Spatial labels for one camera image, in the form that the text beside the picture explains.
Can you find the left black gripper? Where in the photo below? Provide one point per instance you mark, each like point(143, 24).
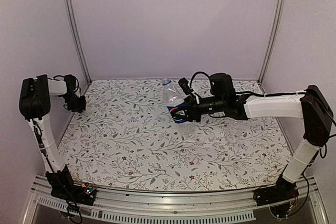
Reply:
point(82, 105)

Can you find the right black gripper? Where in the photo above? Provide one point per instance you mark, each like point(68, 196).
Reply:
point(191, 108)

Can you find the Pepsi label plastic bottle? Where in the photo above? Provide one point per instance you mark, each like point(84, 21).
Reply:
point(173, 100)

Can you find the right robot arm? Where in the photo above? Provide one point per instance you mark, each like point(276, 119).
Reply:
point(308, 105)

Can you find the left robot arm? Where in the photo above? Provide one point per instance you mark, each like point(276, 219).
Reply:
point(35, 106)

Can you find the clear plastic bottle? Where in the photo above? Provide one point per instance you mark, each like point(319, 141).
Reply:
point(233, 131)

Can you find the floral patterned table mat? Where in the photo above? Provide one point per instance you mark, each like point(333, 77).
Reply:
point(126, 138)

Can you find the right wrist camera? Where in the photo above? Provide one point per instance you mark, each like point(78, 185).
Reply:
point(191, 94)

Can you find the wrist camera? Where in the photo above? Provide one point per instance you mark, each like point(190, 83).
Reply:
point(72, 84)
point(191, 94)

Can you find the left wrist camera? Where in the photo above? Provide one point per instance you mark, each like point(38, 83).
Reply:
point(72, 84)

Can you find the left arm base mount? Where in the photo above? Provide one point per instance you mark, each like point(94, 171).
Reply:
point(63, 187)

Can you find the front aluminium rail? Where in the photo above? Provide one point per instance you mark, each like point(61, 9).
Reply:
point(117, 205)

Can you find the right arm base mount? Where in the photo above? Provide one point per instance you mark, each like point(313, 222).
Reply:
point(282, 198)

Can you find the left aluminium frame post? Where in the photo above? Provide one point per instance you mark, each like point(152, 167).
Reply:
point(76, 40)

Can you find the aluminium frame post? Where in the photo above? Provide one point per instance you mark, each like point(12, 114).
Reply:
point(76, 40)
point(271, 41)

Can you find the right aluminium frame post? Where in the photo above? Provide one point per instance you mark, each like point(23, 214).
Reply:
point(271, 41)

